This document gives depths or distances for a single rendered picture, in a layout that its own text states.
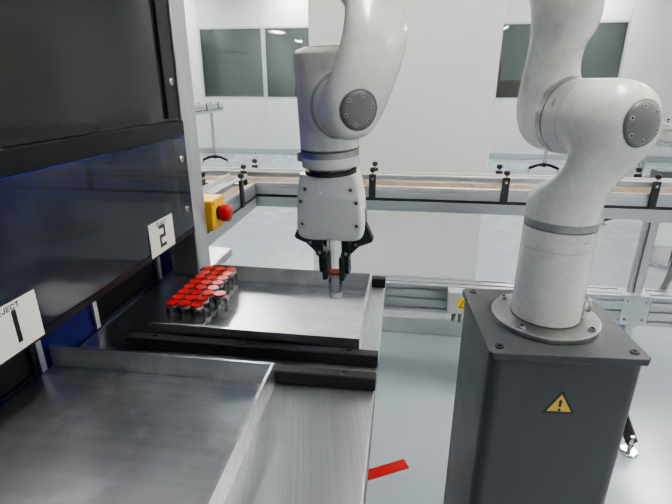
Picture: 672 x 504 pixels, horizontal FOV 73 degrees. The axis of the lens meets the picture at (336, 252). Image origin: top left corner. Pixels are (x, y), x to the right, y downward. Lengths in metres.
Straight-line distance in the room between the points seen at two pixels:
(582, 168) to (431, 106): 1.52
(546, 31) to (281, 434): 0.67
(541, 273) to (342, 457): 0.48
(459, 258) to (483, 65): 0.91
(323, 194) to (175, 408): 0.35
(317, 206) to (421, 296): 1.20
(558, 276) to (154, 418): 0.66
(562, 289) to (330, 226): 0.42
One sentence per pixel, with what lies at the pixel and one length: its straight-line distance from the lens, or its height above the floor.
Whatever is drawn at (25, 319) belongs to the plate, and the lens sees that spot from 0.64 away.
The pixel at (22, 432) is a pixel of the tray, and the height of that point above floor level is 0.88.
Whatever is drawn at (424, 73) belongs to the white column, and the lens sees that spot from 2.24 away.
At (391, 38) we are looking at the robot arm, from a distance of 0.58.
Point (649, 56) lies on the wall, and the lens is 9.61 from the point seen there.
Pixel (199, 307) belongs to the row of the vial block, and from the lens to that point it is 0.80.
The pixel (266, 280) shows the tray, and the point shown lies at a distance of 0.98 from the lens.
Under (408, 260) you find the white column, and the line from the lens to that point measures 2.39.
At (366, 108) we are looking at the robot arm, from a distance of 0.56.
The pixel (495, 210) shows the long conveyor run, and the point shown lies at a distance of 1.71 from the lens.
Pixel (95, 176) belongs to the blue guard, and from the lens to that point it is 0.73.
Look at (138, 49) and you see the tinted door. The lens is 0.87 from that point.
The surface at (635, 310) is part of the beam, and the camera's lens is 2.02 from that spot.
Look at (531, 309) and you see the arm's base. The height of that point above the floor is 0.90.
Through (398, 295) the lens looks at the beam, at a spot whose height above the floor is 0.50.
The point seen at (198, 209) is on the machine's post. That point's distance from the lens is 1.01.
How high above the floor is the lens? 1.28
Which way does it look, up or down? 20 degrees down
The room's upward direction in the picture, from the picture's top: straight up
